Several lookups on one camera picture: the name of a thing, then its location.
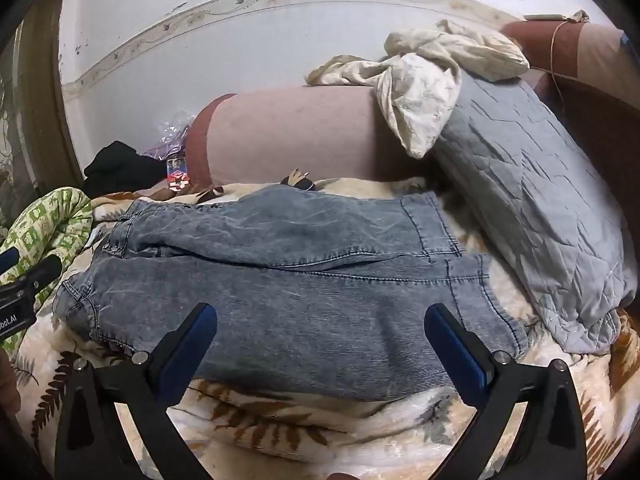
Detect red and blue packet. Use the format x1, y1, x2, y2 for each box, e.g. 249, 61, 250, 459
166, 156, 192, 191

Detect thin brown string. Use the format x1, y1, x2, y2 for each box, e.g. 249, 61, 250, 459
547, 10, 591, 116

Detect black cloth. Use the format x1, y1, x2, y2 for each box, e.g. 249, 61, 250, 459
82, 141, 168, 198

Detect black power plug adapter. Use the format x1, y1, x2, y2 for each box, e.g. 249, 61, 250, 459
281, 169, 317, 192

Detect leaf printed blanket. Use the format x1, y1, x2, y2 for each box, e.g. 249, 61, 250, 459
10, 177, 640, 480

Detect blue denim pants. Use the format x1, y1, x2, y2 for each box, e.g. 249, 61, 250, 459
52, 185, 538, 403

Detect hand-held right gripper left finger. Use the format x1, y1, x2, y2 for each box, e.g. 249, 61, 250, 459
55, 302, 218, 480

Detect grey quilted pillow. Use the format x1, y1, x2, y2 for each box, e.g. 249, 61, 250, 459
432, 67, 626, 356

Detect cream crumpled cloth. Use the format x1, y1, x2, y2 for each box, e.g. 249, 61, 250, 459
306, 19, 531, 160

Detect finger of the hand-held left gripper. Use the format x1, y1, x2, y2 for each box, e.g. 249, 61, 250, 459
17, 255, 64, 292
0, 247, 23, 275

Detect green patterned cloth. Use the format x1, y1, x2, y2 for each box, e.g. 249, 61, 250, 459
0, 186, 94, 311

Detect brown door frame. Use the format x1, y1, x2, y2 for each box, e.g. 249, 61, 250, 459
0, 0, 83, 261

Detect pink bolster cushion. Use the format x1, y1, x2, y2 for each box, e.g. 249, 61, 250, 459
185, 85, 436, 193

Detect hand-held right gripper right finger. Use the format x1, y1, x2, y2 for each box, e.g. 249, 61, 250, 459
424, 304, 588, 480

